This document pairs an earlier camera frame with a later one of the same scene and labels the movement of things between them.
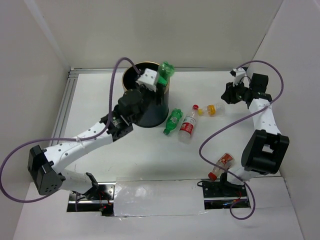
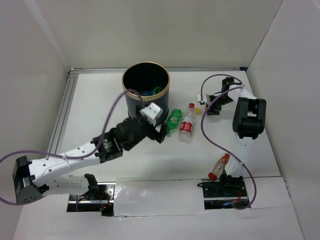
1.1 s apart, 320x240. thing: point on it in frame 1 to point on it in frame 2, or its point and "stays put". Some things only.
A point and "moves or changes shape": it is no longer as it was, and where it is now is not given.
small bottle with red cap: (226, 161) stays put
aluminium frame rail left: (60, 125) stays put
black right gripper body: (243, 91) to (221, 101)
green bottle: (173, 120) stays put
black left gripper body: (151, 97) to (147, 129)
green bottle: (165, 71) moves or changes shape
